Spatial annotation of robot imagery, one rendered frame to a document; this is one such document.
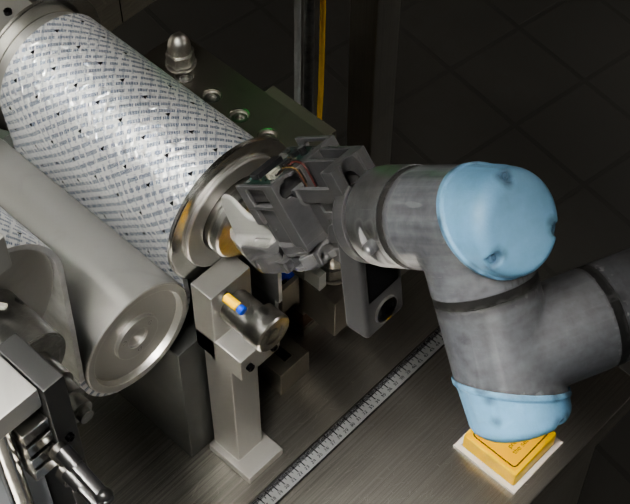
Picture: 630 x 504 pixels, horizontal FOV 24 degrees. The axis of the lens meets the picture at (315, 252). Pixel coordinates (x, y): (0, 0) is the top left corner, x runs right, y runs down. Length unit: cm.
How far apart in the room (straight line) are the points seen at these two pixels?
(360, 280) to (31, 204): 35
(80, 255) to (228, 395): 23
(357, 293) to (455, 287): 17
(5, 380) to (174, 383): 47
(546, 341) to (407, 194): 14
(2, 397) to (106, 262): 33
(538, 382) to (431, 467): 55
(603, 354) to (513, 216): 13
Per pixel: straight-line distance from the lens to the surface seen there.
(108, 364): 130
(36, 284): 115
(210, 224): 125
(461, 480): 154
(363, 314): 114
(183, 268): 128
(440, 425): 157
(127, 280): 126
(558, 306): 101
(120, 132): 128
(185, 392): 143
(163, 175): 125
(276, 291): 146
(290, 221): 110
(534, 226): 96
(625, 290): 102
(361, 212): 103
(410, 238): 99
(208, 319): 131
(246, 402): 145
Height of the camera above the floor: 226
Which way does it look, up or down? 54 degrees down
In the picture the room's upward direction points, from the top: straight up
